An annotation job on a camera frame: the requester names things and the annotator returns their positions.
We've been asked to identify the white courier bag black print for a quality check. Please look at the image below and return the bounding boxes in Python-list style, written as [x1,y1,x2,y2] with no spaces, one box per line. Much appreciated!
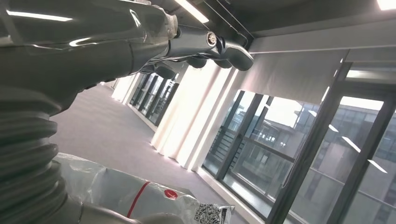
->
[52,152,236,224]

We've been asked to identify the square ceiling light panel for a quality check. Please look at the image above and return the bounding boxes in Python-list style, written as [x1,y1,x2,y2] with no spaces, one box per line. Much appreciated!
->
[376,0,396,11]

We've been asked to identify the white vertical curtains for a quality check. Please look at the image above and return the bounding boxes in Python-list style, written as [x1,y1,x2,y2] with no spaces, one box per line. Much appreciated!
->
[111,62,239,171]

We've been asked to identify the grey roller blind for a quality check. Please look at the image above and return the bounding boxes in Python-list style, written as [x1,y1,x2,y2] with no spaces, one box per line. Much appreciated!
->
[240,49,350,106]

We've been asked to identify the window wall with dark frames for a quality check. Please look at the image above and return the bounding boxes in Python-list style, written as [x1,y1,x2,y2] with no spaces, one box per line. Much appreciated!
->
[128,62,396,224]

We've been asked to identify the long ceiling light strip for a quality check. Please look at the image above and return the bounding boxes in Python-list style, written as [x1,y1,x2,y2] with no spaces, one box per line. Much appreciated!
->
[173,0,209,24]

